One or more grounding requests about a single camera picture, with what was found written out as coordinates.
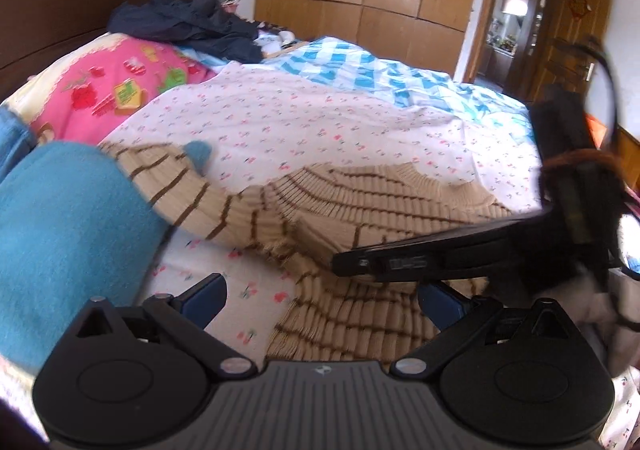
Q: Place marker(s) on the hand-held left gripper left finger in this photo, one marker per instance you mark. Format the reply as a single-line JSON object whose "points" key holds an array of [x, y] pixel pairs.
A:
{"points": [[206, 297]]}

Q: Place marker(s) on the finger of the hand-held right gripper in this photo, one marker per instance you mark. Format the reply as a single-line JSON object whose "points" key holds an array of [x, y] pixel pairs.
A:
{"points": [[400, 257]]}

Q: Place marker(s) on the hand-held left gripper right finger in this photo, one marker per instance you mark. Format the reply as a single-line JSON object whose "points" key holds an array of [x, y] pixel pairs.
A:
{"points": [[441, 306]]}

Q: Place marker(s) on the beige striped knit sweater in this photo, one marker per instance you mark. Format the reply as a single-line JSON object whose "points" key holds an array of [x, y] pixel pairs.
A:
{"points": [[360, 210]]}

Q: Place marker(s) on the person's right forearm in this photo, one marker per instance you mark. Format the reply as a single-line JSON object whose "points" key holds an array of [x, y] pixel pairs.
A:
{"points": [[600, 315]]}

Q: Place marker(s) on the dark navy clothes pile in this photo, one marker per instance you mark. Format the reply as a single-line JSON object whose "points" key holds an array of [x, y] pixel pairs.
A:
{"points": [[195, 23]]}

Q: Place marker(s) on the brown fuzzy band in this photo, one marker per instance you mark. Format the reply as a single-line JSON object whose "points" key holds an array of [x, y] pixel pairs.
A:
{"points": [[580, 163]]}

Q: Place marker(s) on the wooden door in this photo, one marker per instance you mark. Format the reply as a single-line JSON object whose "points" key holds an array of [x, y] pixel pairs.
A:
{"points": [[565, 30]]}

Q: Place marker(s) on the blue fleece blanket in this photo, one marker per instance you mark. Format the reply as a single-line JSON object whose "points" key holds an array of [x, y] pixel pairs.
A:
{"points": [[65, 240]]}

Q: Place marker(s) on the cherry print quilt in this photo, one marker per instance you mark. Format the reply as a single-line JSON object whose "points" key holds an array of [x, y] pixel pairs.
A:
{"points": [[310, 115]]}

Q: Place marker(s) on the red door ornament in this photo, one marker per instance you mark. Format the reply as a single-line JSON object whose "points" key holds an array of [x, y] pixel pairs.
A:
{"points": [[580, 6]]}

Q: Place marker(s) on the blue checked bed sheet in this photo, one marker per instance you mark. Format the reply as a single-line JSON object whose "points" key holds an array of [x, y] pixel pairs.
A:
{"points": [[400, 75]]}

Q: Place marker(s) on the pink printed blanket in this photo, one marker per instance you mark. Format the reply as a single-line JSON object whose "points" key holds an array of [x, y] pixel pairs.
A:
{"points": [[110, 80]]}

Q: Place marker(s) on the blue denim cloth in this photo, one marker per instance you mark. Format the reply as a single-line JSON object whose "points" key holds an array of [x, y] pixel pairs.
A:
{"points": [[11, 140]]}

